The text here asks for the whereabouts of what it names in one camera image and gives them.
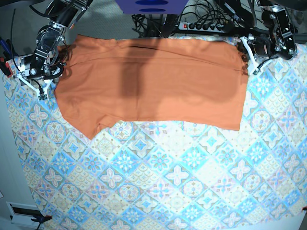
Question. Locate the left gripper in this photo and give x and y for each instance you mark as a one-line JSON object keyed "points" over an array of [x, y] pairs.
{"points": [[261, 46]]}

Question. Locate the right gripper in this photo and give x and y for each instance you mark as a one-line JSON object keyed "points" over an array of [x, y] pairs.
{"points": [[39, 68]]}

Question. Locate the orange T-shirt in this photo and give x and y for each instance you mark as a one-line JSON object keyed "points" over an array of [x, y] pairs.
{"points": [[106, 81]]}

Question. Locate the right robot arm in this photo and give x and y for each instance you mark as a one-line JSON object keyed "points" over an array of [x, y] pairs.
{"points": [[63, 14]]}

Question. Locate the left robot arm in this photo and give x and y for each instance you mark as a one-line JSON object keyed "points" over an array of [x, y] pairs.
{"points": [[279, 40]]}

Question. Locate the white power strip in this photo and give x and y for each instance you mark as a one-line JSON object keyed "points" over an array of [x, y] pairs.
{"points": [[201, 27]]}

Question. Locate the blue plastic box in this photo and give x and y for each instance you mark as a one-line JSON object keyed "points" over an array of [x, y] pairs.
{"points": [[152, 6]]}

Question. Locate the patterned blue tablecloth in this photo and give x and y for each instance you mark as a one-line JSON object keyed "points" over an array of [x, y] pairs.
{"points": [[169, 175]]}

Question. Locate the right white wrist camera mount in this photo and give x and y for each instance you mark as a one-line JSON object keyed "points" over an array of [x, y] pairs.
{"points": [[41, 83]]}

